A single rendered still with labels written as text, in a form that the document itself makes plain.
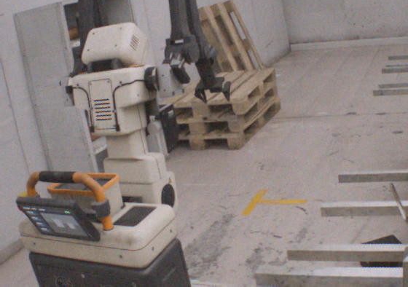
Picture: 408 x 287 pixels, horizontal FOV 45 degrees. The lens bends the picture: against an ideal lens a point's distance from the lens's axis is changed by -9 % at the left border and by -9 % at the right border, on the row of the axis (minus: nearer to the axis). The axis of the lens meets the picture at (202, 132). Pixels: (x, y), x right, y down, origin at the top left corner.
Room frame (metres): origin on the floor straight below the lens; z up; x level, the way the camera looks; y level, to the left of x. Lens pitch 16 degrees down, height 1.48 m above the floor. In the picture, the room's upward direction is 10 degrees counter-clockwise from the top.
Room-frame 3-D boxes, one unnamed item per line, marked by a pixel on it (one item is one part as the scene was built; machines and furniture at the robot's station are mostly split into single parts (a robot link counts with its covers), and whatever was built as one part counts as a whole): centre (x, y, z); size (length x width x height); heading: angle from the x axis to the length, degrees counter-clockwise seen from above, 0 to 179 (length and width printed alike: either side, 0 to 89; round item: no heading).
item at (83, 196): (1.62, 0.42, 0.87); 0.23 x 0.15 x 0.11; 62
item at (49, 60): (3.85, 0.74, 0.78); 0.90 x 0.45 x 1.55; 153
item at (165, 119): (1.98, 0.23, 0.99); 0.28 x 0.16 x 0.22; 62
